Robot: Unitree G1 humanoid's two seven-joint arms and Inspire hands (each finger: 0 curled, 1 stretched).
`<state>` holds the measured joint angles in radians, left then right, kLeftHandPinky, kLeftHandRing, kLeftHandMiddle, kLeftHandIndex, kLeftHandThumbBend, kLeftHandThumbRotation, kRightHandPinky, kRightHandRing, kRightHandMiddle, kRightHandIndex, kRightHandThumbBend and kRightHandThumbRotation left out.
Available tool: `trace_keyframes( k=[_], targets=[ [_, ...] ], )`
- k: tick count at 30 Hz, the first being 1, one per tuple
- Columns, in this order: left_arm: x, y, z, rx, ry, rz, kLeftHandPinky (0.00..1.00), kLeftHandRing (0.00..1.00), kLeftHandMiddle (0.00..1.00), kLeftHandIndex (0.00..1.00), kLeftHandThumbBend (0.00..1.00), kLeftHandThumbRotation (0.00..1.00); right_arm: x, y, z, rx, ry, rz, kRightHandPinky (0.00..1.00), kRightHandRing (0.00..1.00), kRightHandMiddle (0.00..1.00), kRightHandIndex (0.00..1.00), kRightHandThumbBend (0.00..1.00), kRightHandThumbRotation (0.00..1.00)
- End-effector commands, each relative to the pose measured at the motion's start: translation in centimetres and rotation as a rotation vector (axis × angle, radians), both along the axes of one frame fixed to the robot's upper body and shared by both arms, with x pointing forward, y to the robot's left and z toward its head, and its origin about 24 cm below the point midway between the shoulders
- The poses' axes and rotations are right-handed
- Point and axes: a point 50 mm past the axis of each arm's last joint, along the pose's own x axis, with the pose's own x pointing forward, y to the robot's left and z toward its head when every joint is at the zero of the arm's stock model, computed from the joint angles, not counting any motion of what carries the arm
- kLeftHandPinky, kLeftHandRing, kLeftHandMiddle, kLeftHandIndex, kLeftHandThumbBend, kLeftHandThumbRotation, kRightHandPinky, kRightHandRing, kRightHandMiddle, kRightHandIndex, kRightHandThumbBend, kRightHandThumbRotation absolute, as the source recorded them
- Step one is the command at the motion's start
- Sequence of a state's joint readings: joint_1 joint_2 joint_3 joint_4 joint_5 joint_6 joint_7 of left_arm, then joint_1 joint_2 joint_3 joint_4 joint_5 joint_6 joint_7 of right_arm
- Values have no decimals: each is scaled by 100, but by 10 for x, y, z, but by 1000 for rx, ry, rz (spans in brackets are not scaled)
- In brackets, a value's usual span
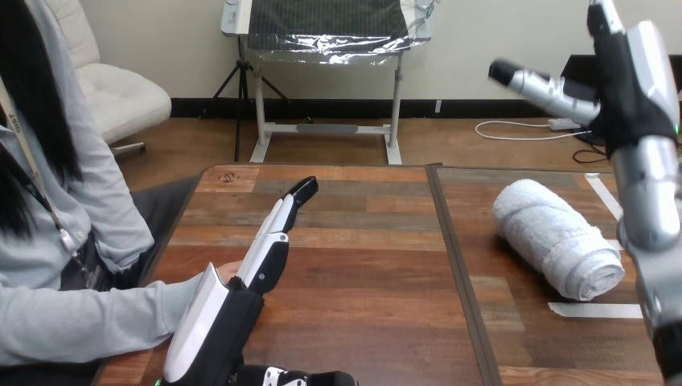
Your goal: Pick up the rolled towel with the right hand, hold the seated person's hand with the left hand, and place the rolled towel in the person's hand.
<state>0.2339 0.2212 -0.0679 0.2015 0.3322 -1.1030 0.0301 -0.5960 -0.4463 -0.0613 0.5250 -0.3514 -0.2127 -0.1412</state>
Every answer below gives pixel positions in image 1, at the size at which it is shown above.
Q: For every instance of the person's hand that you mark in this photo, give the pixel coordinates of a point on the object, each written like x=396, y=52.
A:
x=229, y=269

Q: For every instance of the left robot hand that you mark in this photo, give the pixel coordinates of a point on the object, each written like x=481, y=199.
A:
x=221, y=325

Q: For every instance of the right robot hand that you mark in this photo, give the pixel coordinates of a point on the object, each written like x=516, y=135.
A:
x=631, y=90

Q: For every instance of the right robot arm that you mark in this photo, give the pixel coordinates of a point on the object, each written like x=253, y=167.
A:
x=647, y=213

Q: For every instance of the person's forearm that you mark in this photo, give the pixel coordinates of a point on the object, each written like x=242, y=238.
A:
x=90, y=319

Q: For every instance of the rolled white towel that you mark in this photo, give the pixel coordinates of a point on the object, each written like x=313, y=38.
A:
x=554, y=240

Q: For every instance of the person's body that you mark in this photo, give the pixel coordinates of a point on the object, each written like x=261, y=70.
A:
x=58, y=176

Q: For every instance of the white power strip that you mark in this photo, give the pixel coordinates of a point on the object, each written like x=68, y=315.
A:
x=564, y=124

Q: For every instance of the white desk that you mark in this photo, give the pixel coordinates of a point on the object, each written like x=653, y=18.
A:
x=325, y=129

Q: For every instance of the black tripod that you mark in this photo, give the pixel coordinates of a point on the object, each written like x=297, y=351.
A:
x=242, y=80

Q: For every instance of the white cushioned chair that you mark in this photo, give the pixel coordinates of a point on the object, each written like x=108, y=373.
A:
x=120, y=96

